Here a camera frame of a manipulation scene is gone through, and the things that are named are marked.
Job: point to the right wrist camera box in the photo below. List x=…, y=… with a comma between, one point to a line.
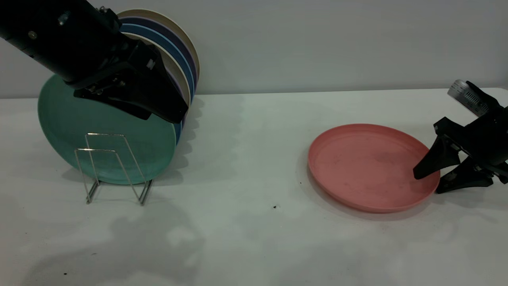
x=470, y=97

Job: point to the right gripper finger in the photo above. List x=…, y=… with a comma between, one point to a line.
x=468, y=178
x=440, y=159

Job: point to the pink round plate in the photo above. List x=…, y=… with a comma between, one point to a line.
x=365, y=167

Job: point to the blue round plate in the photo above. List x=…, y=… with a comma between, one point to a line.
x=158, y=39
x=177, y=131

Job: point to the green round plate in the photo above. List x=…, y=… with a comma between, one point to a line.
x=79, y=131

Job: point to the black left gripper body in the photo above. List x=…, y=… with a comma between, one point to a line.
x=115, y=65

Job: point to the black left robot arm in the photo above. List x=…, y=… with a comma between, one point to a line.
x=51, y=35

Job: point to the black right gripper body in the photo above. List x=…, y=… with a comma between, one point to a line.
x=486, y=139

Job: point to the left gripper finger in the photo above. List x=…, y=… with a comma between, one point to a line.
x=158, y=91
x=127, y=101

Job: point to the beige round plate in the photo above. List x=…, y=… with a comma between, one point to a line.
x=172, y=67
x=166, y=20

